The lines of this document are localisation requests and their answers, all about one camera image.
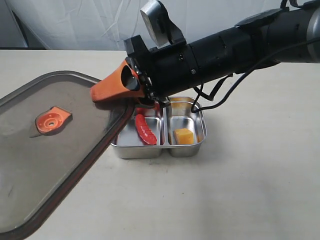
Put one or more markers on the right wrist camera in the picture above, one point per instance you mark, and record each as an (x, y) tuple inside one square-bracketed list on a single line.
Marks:
[(160, 27)]

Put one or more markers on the yellow toy cheese wedge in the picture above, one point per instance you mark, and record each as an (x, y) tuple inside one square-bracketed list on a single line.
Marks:
[(183, 136)]

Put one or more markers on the stainless steel lunch box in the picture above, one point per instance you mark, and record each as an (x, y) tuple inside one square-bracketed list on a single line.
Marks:
[(163, 122)]

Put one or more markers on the white backdrop cloth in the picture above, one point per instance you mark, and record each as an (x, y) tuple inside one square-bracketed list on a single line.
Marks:
[(105, 24)]

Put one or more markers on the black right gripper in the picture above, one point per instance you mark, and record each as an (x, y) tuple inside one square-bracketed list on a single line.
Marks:
[(165, 71)]

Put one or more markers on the dark transparent box lid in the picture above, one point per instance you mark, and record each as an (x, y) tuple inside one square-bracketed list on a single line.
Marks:
[(51, 133)]

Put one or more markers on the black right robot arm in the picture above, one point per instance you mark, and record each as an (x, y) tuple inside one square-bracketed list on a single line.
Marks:
[(288, 34)]

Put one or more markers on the red toy sausage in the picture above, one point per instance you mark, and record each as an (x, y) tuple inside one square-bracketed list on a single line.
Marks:
[(143, 129)]

